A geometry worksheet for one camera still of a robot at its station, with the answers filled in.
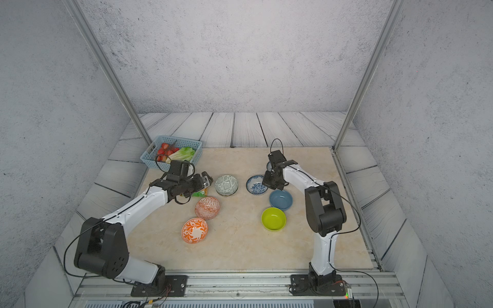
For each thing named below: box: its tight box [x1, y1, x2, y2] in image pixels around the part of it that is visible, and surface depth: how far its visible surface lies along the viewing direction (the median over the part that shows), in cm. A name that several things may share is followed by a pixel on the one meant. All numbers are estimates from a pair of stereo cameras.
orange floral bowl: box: [181, 217, 209, 245], surface depth 87 cm
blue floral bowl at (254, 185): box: [245, 175, 269, 195], surface depth 103 cm
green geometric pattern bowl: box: [214, 174, 239, 197], surface depth 101 cm
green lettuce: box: [165, 146, 196, 164], surface depth 113 cm
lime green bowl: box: [260, 207, 287, 232], surface depth 91 cm
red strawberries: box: [156, 142, 180, 162], surface depth 117 cm
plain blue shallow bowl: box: [269, 189, 294, 212], surface depth 98 cm
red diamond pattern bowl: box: [194, 196, 221, 221], surface depth 95 cm
